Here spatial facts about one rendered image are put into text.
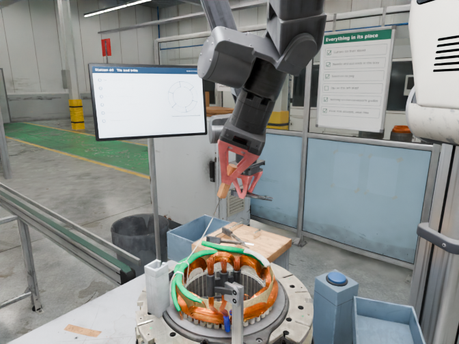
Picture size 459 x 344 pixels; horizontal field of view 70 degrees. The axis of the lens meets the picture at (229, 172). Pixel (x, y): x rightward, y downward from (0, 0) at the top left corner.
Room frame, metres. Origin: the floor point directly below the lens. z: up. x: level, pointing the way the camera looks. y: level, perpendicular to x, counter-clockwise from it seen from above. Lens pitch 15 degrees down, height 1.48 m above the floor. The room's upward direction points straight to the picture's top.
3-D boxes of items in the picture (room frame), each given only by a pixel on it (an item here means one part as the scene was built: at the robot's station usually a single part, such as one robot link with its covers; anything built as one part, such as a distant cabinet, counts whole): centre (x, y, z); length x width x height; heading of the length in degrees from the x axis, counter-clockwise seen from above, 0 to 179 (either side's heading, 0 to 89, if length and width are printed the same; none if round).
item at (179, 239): (0.91, 0.09, 0.92); 0.17 x 0.11 x 0.28; 143
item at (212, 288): (0.41, 0.01, 1.21); 0.04 x 0.04 x 0.03; 56
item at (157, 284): (0.49, 0.12, 1.14); 0.03 x 0.03 x 0.09; 56
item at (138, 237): (2.08, 0.61, 0.39); 0.39 x 0.39 x 0.35
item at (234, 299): (0.40, 0.00, 1.20); 0.02 x 0.01 x 0.03; 48
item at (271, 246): (0.82, -0.04, 1.05); 0.20 x 0.19 x 0.02; 53
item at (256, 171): (0.87, -0.04, 1.22); 0.07 x 0.07 x 0.09; 54
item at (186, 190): (3.27, 0.31, 0.60); 1.02 x 0.55 x 1.20; 50
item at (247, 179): (0.86, -0.04, 1.22); 0.07 x 0.07 x 0.09; 54
